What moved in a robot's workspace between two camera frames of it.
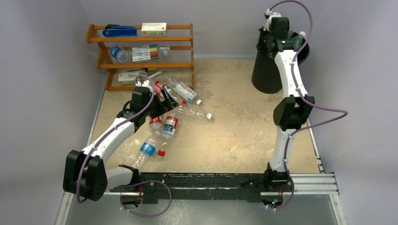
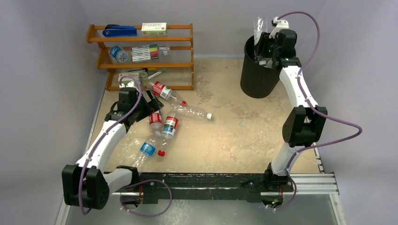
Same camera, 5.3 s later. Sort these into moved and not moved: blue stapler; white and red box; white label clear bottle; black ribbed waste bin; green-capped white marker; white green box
Moved: white label clear bottle; black ribbed waste bin
Not moved: white green box; green-capped white marker; blue stapler; white and red box
